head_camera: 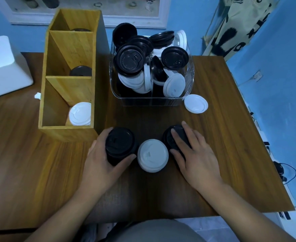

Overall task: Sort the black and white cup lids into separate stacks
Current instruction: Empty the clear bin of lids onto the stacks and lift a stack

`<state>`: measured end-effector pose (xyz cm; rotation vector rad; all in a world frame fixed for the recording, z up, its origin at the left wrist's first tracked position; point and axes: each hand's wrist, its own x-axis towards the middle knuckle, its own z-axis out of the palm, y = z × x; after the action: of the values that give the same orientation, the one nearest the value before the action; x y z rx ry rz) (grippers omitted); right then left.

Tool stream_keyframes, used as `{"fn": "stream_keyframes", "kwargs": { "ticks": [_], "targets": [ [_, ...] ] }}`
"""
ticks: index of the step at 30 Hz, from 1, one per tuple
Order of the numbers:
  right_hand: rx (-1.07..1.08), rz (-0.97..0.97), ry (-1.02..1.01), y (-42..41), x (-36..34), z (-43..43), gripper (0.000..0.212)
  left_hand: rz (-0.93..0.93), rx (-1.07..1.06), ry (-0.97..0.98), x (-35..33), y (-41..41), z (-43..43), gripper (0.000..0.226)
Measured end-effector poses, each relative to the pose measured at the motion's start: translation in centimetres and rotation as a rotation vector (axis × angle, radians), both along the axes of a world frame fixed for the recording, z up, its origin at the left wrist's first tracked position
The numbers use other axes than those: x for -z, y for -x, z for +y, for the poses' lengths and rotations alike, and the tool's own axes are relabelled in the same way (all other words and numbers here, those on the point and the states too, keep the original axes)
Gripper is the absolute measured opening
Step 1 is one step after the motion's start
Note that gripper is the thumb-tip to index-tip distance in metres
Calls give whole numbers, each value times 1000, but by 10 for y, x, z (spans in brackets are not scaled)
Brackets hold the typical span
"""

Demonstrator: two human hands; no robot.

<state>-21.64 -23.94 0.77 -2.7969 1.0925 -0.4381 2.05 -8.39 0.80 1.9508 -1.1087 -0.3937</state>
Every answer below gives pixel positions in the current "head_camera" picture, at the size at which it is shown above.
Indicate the large white cup lid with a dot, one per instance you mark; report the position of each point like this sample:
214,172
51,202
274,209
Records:
196,103

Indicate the clear plastic water bottle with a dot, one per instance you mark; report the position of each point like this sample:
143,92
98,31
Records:
150,1

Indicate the crumpled white tissue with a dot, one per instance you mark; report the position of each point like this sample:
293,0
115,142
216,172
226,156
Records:
37,95

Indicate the short stack of black lids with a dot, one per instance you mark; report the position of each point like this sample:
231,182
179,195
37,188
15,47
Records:
178,131

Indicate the grey shirt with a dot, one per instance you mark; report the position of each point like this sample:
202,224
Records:
153,231

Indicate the white window frame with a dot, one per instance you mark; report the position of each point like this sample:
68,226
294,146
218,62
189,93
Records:
137,22

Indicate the cream tote bag black print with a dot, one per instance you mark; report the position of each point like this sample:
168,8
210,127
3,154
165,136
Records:
238,25

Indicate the pile of black and white cup lids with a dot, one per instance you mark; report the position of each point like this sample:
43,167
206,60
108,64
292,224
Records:
130,60

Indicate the person's left hand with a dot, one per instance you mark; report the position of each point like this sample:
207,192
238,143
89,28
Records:
97,171

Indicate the person's left forearm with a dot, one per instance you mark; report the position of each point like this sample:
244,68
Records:
64,219

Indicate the dark glass vase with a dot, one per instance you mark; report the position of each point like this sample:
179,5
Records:
49,1

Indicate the person's right forearm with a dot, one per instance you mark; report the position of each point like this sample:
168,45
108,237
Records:
246,219

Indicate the white domed cup lid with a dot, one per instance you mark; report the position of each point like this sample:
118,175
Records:
153,156

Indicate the clear plastic container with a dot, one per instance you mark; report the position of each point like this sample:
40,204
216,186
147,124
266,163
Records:
190,73

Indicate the small potted plant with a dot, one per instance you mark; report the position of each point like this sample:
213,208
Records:
31,2

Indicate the white foam box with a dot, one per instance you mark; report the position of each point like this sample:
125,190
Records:
6,78

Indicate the wooden three-compartment organizer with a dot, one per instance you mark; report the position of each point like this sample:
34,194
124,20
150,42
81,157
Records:
67,133

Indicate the white wall socket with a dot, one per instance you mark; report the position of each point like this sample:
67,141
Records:
257,76

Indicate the person's right hand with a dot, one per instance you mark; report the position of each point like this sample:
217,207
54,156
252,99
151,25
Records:
201,166

